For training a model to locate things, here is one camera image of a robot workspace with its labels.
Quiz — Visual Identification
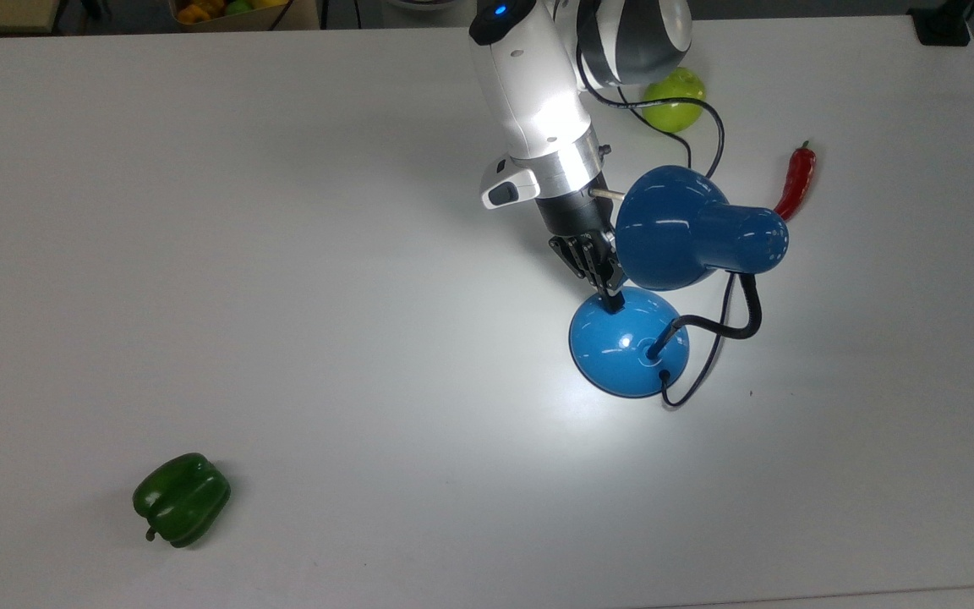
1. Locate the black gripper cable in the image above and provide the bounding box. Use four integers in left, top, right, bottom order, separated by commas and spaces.
588, 95, 725, 202

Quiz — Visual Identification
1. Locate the red chili pepper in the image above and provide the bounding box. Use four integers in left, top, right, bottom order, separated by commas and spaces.
773, 140, 818, 223

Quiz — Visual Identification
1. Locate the blue desk lamp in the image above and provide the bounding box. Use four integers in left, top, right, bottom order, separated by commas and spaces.
568, 164, 791, 400

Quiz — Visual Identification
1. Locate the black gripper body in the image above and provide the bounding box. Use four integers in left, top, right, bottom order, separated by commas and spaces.
534, 187, 616, 243

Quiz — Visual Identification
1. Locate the green apple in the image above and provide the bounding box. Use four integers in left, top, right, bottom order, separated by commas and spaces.
641, 67, 707, 134

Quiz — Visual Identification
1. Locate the dark lamp power cable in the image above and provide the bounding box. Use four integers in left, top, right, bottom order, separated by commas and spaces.
575, 66, 738, 410

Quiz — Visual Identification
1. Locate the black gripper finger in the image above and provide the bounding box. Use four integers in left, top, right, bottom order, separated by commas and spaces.
600, 238, 627, 316
548, 234, 608, 285

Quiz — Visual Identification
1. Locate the cardboard box with fruits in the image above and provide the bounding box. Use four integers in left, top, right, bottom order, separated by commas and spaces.
167, 0, 321, 33

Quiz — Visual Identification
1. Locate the green bell pepper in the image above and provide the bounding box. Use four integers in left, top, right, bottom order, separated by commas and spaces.
132, 453, 233, 550

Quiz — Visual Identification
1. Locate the black table corner clamp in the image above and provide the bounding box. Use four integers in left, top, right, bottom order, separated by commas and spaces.
908, 0, 974, 48

